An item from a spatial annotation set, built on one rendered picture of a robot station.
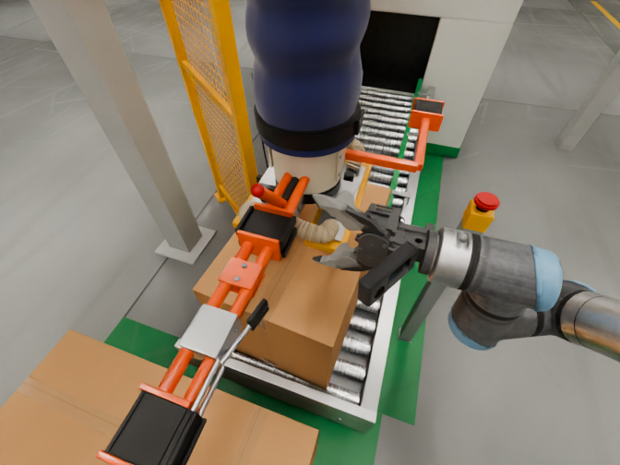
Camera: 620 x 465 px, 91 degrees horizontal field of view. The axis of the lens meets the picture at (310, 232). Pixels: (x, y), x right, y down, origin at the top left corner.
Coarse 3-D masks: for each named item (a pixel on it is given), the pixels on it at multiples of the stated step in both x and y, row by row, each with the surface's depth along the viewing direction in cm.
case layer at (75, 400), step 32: (64, 352) 111; (96, 352) 111; (32, 384) 104; (64, 384) 104; (96, 384) 104; (128, 384) 104; (0, 416) 98; (32, 416) 98; (64, 416) 98; (96, 416) 98; (224, 416) 98; (256, 416) 98; (0, 448) 92; (32, 448) 92; (64, 448) 92; (96, 448) 92; (224, 448) 92; (256, 448) 92; (288, 448) 92
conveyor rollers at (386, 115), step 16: (368, 96) 235; (384, 96) 238; (400, 96) 235; (368, 112) 224; (384, 112) 220; (400, 112) 225; (368, 128) 205; (384, 128) 210; (400, 128) 206; (416, 128) 205; (368, 144) 194; (384, 144) 198; (400, 144) 195; (384, 176) 174; (352, 320) 118; (368, 320) 118; (240, 352) 110; (368, 352) 111; (272, 368) 107; (336, 368) 107; (352, 368) 107; (304, 384) 104; (352, 400) 100
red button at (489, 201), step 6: (486, 192) 93; (474, 198) 92; (480, 198) 91; (486, 198) 91; (492, 198) 91; (480, 204) 90; (486, 204) 89; (492, 204) 89; (498, 204) 90; (480, 210) 93; (486, 210) 92
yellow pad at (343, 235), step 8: (344, 168) 89; (360, 168) 89; (368, 168) 90; (344, 176) 84; (352, 176) 83; (360, 176) 87; (368, 176) 88; (360, 184) 85; (360, 192) 83; (360, 200) 82; (320, 216) 77; (328, 216) 77; (320, 224) 75; (344, 232) 74; (304, 240) 73; (336, 240) 72; (344, 240) 73; (320, 248) 72; (328, 248) 72; (336, 248) 71
